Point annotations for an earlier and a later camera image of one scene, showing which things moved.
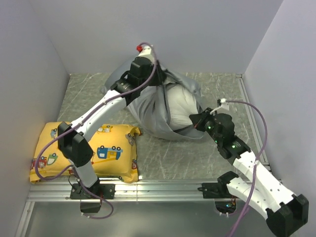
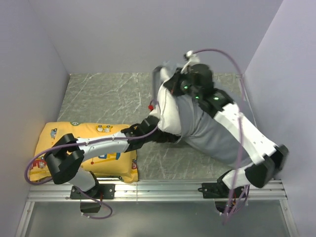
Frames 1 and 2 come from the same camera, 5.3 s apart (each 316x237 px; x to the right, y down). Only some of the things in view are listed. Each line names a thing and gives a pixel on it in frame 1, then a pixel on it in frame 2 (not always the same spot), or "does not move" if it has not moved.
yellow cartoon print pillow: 114,147 does not move
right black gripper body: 209,122 → 181,85
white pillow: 180,105 → 169,113
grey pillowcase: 151,110 → 200,130
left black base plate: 106,191 does not move
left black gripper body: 156,78 → 160,136
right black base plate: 216,190 does not move
